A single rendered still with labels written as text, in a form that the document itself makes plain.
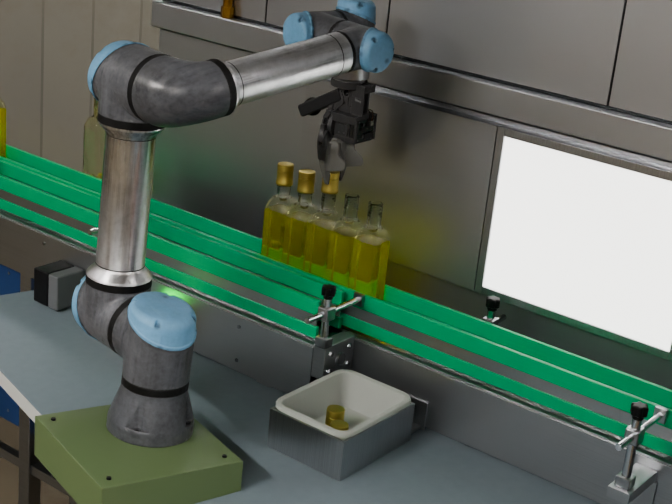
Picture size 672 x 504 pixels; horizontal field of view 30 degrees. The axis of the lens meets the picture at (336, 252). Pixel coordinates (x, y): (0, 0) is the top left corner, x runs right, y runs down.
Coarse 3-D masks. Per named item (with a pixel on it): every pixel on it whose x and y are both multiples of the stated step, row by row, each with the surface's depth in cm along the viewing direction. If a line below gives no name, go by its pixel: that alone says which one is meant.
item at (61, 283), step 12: (48, 264) 280; (60, 264) 281; (36, 276) 278; (48, 276) 276; (60, 276) 275; (72, 276) 277; (36, 288) 279; (48, 288) 276; (60, 288) 275; (72, 288) 278; (36, 300) 280; (48, 300) 277; (60, 300) 276
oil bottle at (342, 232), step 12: (336, 228) 249; (348, 228) 247; (336, 240) 249; (348, 240) 248; (336, 252) 250; (348, 252) 248; (336, 264) 251; (348, 264) 249; (336, 276) 252; (348, 276) 250
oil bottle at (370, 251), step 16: (368, 240) 245; (384, 240) 246; (352, 256) 248; (368, 256) 245; (384, 256) 248; (352, 272) 249; (368, 272) 246; (384, 272) 249; (352, 288) 250; (368, 288) 247; (384, 288) 252
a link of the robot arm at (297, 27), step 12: (300, 12) 229; (312, 12) 230; (324, 12) 232; (336, 12) 233; (288, 24) 229; (300, 24) 227; (312, 24) 227; (324, 24) 226; (288, 36) 230; (300, 36) 227; (312, 36) 227
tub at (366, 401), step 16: (320, 384) 237; (336, 384) 241; (352, 384) 242; (368, 384) 240; (384, 384) 238; (288, 400) 230; (304, 400) 234; (320, 400) 238; (336, 400) 242; (352, 400) 243; (368, 400) 240; (384, 400) 238; (400, 400) 236; (304, 416) 223; (320, 416) 239; (352, 416) 240; (368, 416) 241; (384, 416) 227; (336, 432) 219; (352, 432) 220
